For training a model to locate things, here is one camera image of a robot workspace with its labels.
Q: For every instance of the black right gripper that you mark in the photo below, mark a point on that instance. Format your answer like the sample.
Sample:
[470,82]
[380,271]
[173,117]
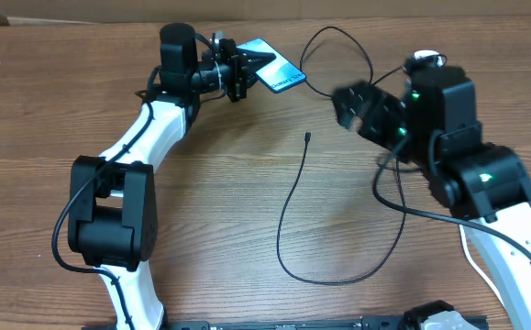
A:
[382,111]

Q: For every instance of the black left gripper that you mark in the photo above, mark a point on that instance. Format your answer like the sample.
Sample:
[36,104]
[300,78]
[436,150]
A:
[242,71]

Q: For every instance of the blue-framed smartphone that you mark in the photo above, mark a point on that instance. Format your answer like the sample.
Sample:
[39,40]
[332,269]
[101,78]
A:
[278,75]

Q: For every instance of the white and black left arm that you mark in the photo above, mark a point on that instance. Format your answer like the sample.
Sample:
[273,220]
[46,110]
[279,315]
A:
[110,224]

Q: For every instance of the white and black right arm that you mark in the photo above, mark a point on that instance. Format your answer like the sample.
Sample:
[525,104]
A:
[486,187]

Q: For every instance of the white charger plug adapter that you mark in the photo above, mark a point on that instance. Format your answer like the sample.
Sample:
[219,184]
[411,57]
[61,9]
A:
[427,54]

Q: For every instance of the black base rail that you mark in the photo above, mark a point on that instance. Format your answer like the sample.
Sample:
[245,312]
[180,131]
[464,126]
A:
[365,323]

